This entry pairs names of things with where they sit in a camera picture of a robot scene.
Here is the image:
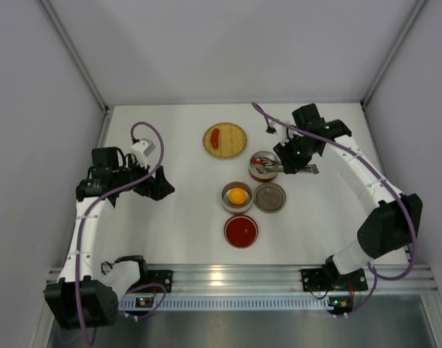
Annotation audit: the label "aluminium mounting rail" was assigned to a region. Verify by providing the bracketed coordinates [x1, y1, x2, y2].
[118, 264, 438, 314]

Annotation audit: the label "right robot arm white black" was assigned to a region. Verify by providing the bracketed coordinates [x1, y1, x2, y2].
[273, 104, 422, 288]

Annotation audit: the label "metal tongs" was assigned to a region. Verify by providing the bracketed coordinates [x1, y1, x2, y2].
[251, 157, 320, 175]

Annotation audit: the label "beige round lid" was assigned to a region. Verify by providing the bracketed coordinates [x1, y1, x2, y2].
[254, 182, 287, 214]

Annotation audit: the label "yellow egg tart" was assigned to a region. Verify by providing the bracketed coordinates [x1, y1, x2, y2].
[228, 187, 247, 205]

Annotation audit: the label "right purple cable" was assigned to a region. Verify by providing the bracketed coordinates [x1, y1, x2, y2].
[251, 101, 420, 320]

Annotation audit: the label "red sausage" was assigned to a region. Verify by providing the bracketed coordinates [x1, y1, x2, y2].
[210, 128, 220, 149]

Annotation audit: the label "steel bowl red rim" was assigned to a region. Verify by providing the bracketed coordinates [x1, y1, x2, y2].
[249, 151, 281, 183]

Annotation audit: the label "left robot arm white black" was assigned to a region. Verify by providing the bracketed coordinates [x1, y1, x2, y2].
[44, 146, 175, 330]

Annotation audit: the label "red round lid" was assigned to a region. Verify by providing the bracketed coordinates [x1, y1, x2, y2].
[223, 215, 259, 249]

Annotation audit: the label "round bamboo tray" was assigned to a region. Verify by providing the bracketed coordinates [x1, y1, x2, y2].
[202, 123, 248, 160]

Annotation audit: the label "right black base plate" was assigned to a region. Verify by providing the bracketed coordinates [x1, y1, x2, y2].
[300, 268, 368, 292]

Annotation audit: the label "steel bowl beige rim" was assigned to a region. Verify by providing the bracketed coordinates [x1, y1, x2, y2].
[220, 181, 254, 215]

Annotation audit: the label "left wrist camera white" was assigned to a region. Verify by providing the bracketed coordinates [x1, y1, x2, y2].
[130, 138, 156, 167]

